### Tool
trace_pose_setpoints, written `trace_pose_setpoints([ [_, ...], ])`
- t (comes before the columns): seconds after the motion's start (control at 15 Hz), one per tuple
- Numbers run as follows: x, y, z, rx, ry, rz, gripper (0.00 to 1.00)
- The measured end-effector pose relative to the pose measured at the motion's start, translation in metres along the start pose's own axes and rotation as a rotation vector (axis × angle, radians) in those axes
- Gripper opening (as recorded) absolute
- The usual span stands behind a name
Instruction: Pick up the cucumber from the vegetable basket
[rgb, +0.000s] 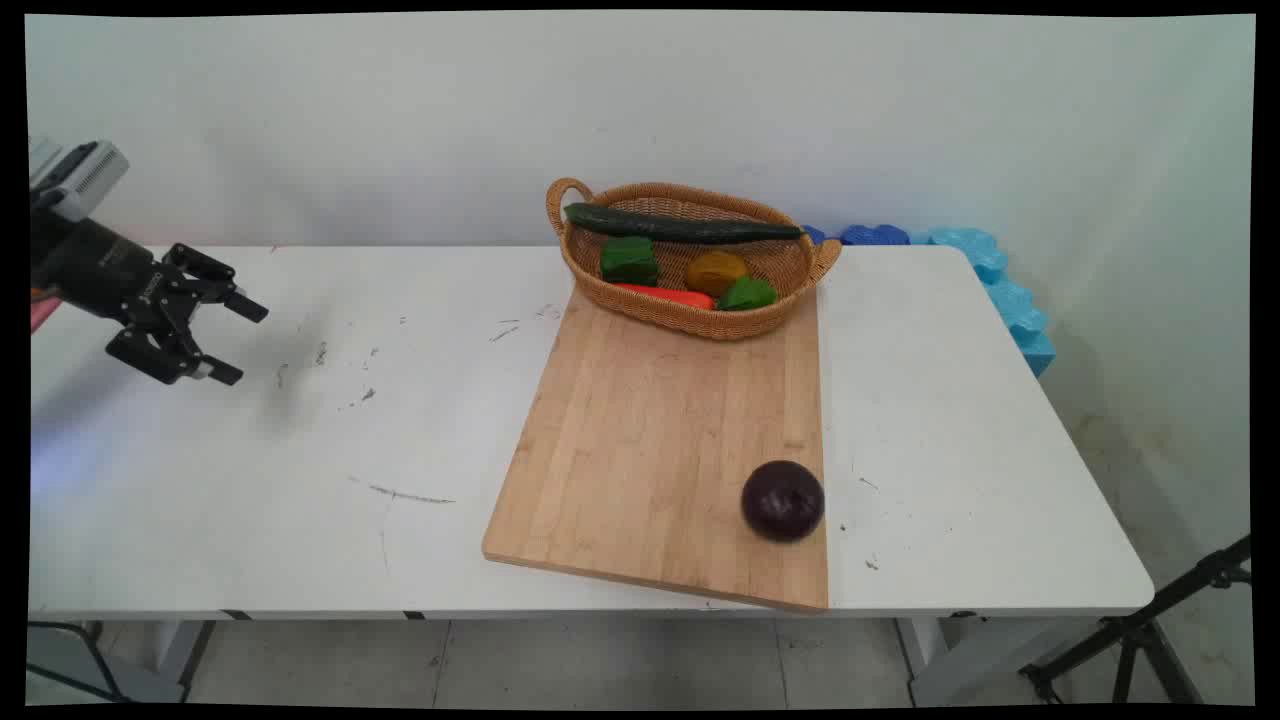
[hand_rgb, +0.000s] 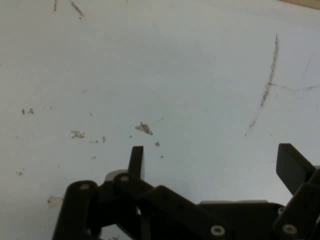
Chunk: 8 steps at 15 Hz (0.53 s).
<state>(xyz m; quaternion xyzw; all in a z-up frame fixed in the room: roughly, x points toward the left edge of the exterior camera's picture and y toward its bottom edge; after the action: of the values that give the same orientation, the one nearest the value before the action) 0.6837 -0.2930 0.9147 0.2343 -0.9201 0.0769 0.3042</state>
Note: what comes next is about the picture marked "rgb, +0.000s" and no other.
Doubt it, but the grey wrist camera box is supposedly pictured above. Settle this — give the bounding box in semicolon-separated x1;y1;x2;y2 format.
30;139;132;223

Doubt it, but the dark green toy cucumber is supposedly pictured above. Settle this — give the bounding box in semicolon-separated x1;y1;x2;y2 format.
563;202;806;246

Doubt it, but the green toy bell pepper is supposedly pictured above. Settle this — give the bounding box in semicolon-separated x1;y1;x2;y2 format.
599;236;661;287

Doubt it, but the yellow-brown toy potato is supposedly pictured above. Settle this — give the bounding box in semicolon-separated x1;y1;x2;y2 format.
685;251;750;297

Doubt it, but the black tripod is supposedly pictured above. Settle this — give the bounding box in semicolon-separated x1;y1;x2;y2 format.
1020;535;1254;706

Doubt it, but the blue plastic object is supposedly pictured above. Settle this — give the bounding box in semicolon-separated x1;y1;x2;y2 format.
801;223;912;248

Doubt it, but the woven wicker basket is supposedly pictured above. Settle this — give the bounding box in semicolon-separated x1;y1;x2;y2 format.
546;178;843;342

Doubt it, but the light blue foam piece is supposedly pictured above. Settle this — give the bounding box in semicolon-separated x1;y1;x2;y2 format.
910;227;1058;378

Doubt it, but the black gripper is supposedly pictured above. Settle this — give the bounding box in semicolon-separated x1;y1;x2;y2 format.
31;212;270;388

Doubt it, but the dark purple toy onion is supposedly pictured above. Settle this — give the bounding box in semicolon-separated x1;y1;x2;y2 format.
741;460;827;544

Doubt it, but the white table leg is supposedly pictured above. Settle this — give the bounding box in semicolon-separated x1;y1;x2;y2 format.
148;620;217;703
895;617;1006;707

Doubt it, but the wooden cutting board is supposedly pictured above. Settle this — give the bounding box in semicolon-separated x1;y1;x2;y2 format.
482;285;830;613

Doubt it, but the orange toy carrot with leaf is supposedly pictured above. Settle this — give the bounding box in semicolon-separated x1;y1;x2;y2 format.
612;277;779;312

